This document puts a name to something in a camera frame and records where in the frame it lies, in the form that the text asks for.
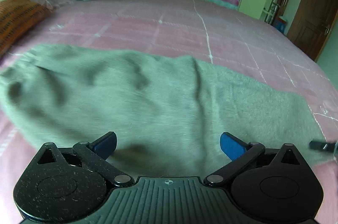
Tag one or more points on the blue plastic bin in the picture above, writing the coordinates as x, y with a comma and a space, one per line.
280, 23

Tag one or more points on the bed with pink checked sheet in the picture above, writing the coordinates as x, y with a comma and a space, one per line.
171, 20

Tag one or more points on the grey-green fleece pants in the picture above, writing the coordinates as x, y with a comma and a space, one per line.
148, 97

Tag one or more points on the brown wooden door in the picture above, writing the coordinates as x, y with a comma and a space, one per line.
314, 12

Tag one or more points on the white metal rack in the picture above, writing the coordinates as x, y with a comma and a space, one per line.
270, 12

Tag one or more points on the orange striped pillow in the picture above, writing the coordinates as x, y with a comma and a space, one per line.
18, 20

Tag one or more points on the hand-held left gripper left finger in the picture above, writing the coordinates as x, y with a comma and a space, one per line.
105, 146

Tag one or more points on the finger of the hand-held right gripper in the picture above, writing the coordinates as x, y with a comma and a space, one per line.
320, 146

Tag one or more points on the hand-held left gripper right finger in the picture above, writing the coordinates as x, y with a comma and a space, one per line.
232, 146

